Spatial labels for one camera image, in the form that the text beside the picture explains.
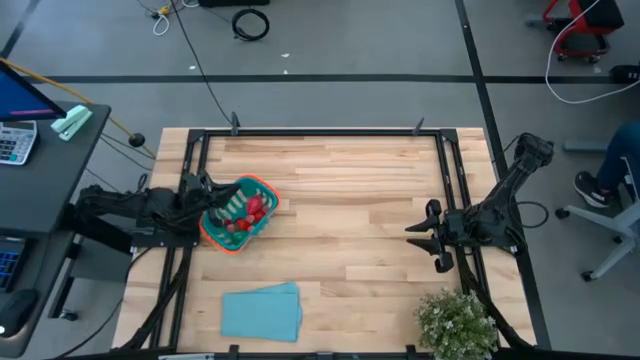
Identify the computer monitor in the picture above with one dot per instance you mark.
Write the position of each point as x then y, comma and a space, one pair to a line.
20, 97

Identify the black keyboard shelf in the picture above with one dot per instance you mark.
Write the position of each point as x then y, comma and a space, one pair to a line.
47, 280

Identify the red frame rolling stool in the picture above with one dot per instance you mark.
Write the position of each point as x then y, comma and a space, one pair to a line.
575, 51

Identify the small black box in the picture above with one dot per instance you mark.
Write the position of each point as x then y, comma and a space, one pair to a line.
625, 74

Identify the black frame clamp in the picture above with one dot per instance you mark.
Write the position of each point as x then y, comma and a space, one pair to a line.
418, 126
411, 352
235, 124
233, 351

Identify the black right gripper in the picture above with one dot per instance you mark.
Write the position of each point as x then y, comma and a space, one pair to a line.
450, 240

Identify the black flat box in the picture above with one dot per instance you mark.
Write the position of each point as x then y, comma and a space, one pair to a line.
232, 3

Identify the black metal rig frame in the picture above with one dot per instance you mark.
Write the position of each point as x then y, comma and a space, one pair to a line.
320, 133

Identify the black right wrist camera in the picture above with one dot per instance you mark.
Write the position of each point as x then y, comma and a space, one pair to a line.
456, 220

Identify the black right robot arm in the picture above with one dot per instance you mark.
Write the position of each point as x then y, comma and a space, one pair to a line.
505, 192

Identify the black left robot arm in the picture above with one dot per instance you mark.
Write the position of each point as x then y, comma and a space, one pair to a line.
125, 202

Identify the green basket with orange rim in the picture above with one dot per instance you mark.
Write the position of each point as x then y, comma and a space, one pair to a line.
227, 244

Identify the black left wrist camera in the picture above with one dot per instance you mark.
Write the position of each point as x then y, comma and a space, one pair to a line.
194, 182

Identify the grey office chair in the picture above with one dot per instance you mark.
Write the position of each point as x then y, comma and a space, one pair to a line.
600, 217

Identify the mint green stapler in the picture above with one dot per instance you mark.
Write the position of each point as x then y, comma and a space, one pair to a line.
72, 121

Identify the person's leg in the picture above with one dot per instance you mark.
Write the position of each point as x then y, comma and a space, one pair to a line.
620, 155

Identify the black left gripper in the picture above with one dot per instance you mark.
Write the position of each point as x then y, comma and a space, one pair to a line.
195, 207

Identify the black desk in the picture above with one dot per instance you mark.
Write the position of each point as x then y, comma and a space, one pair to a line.
50, 185

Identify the black keyboard with blue light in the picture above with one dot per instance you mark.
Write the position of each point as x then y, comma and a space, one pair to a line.
9, 265

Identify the pink toy raspberry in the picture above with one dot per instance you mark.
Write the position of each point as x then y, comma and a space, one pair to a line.
250, 219
231, 227

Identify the black computer mouse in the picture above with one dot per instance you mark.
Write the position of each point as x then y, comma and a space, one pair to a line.
17, 310

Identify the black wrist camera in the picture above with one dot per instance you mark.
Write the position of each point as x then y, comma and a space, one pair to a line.
194, 182
456, 220

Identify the red toy fruit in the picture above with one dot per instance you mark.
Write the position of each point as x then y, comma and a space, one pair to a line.
243, 224

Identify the folded teal cloth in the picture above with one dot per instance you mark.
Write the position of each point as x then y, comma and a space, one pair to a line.
260, 315

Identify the person's shoe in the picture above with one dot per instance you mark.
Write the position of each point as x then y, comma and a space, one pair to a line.
590, 189

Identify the black ball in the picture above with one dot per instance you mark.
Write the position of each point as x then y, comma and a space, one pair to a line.
136, 139

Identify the yellow plug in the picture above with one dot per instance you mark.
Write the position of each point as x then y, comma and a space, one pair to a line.
164, 9

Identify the white flowering artificial plant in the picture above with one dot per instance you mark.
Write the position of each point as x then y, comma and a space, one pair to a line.
455, 325

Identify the grey desk calculator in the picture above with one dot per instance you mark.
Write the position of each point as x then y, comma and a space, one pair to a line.
15, 142

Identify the large red toy strawberry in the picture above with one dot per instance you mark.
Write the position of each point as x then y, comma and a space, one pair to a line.
255, 205

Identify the grey flat plate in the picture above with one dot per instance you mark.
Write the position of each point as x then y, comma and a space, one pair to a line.
585, 146

